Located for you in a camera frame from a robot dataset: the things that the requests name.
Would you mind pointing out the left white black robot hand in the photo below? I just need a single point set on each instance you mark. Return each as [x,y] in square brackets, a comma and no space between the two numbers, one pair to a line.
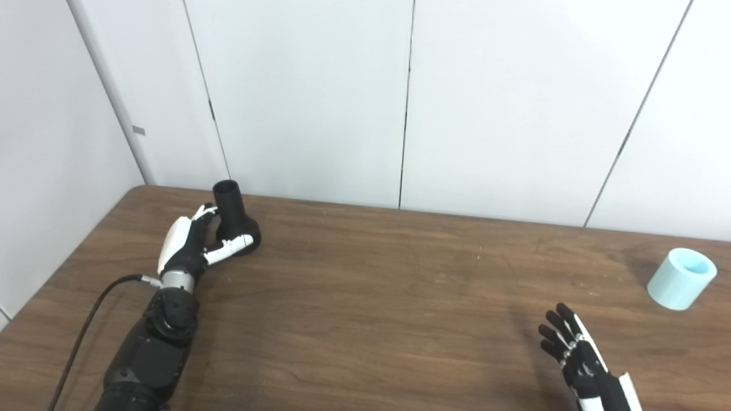
[180,251]

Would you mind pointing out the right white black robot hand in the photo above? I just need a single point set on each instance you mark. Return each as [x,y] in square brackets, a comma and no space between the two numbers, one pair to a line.
[599,382]

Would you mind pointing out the black funnel-shaped nozzle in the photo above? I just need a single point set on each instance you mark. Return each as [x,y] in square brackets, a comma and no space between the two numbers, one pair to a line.
[228,200]

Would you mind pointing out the light blue cup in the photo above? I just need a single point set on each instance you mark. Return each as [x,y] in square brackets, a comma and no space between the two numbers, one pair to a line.
[677,288]

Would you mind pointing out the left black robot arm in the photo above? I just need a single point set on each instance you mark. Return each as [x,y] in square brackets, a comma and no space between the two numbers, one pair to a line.
[154,354]

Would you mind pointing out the black panel seam hinge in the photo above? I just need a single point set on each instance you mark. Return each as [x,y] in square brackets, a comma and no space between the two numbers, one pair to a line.
[211,109]

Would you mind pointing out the white wall corner trim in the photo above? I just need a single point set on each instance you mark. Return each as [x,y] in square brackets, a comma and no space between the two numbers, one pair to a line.
[114,97]

